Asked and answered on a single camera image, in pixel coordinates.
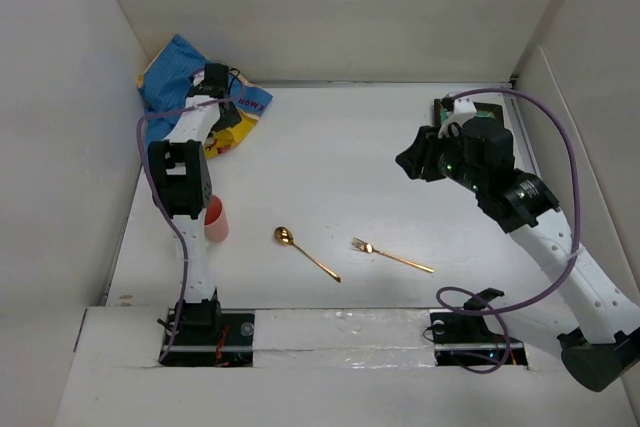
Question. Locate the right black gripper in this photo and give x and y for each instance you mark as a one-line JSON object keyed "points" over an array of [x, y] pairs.
{"points": [[421, 152]]}

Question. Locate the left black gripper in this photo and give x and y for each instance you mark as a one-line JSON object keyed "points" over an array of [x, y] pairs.
{"points": [[231, 119]]}

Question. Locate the green square ceramic plate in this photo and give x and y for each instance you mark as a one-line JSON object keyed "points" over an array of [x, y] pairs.
{"points": [[443, 108]]}

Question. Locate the blue Pikachu placemat cloth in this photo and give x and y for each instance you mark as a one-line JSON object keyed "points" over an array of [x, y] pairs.
{"points": [[180, 77]]}

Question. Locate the pink plastic cup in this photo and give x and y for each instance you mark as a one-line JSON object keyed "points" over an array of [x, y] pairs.
{"points": [[216, 227]]}

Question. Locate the gold spoon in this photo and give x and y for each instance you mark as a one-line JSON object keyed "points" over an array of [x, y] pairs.
{"points": [[286, 238]]}

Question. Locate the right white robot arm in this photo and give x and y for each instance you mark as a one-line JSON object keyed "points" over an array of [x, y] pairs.
{"points": [[599, 341]]}

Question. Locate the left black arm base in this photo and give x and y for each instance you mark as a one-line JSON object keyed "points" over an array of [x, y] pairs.
{"points": [[208, 336]]}

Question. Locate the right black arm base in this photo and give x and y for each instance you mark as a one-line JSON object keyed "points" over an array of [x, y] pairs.
{"points": [[467, 342]]}

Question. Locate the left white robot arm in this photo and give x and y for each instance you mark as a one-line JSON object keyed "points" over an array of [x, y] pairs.
{"points": [[182, 188]]}

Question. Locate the gold fork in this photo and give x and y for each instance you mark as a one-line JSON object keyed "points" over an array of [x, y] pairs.
{"points": [[368, 248]]}

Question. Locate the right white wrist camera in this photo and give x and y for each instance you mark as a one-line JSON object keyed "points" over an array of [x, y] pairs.
{"points": [[463, 110]]}

